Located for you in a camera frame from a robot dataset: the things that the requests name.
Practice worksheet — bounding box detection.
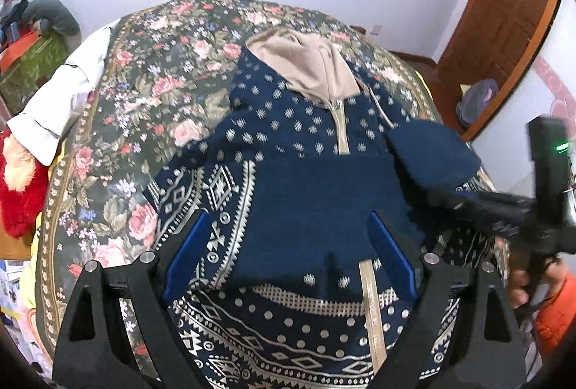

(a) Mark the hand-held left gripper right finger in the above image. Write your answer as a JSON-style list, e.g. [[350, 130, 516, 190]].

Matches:
[[366, 211, 528, 389]]

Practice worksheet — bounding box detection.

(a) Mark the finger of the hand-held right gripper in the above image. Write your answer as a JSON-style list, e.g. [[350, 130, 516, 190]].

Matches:
[[425, 184, 541, 242]]

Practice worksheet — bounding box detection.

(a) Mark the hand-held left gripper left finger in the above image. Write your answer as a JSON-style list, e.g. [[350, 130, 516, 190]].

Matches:
[[51, 209, 213, 389]]

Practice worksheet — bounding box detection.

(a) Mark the navy patterned hoodie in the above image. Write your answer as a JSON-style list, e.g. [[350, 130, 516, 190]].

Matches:
[[144, 28, 505, 389]]

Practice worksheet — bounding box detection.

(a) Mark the person's right hand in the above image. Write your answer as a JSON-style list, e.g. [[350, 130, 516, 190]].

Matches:
[[508, 256, 569, 309]]

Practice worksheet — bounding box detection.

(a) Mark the grey backpack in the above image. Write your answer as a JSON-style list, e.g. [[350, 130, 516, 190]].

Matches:
[[455, 78, 500, 130]]

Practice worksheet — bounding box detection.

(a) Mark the wooden door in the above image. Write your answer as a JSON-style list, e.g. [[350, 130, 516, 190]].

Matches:
[[434, 0, 566, 142]]

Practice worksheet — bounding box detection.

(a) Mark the red plush toy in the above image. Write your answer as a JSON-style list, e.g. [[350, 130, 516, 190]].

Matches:
[[0, 130, 51, 239]]

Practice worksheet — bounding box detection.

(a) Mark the floral blanket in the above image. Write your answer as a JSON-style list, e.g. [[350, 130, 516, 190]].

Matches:
[[33, 0, 513, 374]]

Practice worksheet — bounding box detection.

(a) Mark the white cloth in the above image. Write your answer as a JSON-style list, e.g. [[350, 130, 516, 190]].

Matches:
[[6, 18, 123, 167]]

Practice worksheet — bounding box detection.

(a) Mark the pile of assorted clutter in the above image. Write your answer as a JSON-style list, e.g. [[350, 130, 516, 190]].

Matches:
[[0, 0, 31, 36]]

